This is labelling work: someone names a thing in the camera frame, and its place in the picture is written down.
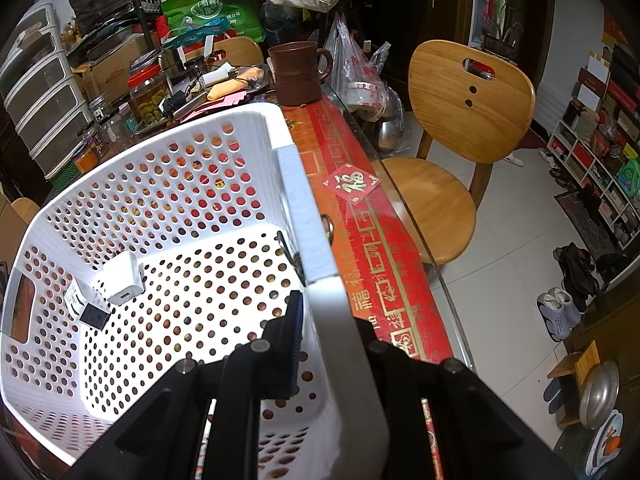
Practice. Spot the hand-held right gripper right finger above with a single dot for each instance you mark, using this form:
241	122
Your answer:
392	365

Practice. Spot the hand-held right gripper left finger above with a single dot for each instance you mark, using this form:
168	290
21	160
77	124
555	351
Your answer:
294	340

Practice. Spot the white perforated plastic basket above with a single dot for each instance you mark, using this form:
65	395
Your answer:
300	210

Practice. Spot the white cube charger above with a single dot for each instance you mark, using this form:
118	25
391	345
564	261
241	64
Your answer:
120	280

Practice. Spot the black and white power adapter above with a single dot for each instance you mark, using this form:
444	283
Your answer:
92	312

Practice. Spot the red printed tablecloth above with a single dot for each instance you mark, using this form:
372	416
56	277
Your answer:
380	270

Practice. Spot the metal binder clip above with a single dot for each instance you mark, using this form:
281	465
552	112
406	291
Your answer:
328	227

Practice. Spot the red paper sticker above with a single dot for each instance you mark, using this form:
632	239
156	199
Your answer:
350	185

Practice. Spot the blue slippers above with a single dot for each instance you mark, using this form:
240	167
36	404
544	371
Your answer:
555	395

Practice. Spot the white slippers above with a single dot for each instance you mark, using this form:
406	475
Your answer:
557	310

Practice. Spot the small wooden stool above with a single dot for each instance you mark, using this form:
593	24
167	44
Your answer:
575	365

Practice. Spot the black sandals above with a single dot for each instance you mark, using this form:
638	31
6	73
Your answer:
575	265

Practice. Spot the metal pan lid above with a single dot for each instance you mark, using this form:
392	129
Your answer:
600	395

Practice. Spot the printed plate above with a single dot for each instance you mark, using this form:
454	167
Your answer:
607	442

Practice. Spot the dark door mat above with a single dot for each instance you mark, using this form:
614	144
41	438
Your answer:
585	215

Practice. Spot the pink paper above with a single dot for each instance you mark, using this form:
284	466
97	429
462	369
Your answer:
220	105

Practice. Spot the orange cloth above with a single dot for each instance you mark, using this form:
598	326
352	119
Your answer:
235	87

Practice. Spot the black pouch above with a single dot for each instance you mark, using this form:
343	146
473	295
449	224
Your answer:
175	102

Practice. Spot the clear plastic bag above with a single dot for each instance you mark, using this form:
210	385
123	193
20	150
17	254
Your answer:
350	75

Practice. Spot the small orange jar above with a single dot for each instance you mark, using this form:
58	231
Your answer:
85	157

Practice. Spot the white plug charger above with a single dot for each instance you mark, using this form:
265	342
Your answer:
220	72

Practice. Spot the empty glass jar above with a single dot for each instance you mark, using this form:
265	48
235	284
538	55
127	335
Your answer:
117	125

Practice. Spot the green plastic basket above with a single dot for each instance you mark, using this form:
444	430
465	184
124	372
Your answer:
62	177

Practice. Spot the glass jar with red lid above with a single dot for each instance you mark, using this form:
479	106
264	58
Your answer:
147	97

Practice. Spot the wooden chair with slotted back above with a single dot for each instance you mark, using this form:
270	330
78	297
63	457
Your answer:
470	90

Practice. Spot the white cubby shelf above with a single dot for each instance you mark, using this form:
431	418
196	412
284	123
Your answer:
595	160

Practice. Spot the round wooden chair back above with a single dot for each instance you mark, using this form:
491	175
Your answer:
25	208

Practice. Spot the large cardboard box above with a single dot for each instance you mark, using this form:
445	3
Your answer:
10	235

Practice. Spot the brown cardboard box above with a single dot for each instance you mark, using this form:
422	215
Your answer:
112	72

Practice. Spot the green shopping bag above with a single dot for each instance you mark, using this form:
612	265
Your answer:
220	5

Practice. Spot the tall grey mesh cover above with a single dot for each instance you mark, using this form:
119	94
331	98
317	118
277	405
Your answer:
40	100

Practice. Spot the potted plant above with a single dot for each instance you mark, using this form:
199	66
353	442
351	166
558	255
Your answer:
500	25

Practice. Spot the red wall poster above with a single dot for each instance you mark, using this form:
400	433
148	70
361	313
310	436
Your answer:
615	30

